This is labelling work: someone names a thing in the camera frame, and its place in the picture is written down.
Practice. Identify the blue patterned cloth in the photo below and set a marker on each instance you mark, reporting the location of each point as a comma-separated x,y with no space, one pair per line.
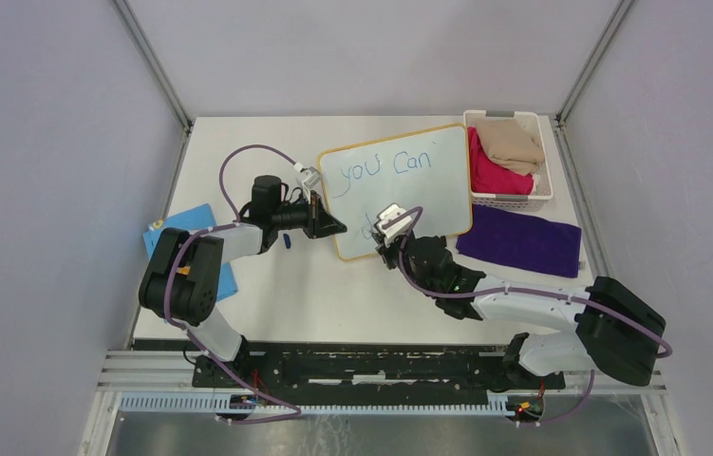
201,279

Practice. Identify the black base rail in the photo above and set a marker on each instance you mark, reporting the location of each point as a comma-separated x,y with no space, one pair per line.
327,374

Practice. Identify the pink cloth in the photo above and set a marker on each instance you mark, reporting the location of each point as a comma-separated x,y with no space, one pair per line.
490,178

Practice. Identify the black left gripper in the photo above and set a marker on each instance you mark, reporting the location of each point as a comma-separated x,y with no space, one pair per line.
320,223

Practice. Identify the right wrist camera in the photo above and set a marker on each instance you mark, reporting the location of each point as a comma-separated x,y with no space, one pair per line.
391,223

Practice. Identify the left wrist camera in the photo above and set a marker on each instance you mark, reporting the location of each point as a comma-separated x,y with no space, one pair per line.
307,177

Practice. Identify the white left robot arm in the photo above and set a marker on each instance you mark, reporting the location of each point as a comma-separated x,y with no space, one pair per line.
262,219

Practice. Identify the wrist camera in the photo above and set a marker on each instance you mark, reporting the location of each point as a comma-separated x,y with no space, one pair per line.
391,223
307,177

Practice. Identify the purple cloth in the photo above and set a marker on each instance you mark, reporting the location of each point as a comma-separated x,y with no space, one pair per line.
524,242

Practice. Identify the white plastic basket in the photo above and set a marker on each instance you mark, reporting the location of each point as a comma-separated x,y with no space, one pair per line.
543,185

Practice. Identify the white cable duct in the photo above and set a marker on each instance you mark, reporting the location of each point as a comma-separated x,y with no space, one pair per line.
238,403

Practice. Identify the yellow framed whiteboard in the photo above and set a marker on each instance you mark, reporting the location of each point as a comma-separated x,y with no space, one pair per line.
427,168

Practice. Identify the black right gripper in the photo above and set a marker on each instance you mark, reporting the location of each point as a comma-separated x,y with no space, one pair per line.
386,251

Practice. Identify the beige cloth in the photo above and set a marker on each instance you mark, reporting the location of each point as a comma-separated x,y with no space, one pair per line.
508,145

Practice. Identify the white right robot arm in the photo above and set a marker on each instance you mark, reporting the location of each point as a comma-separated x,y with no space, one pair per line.
604,327

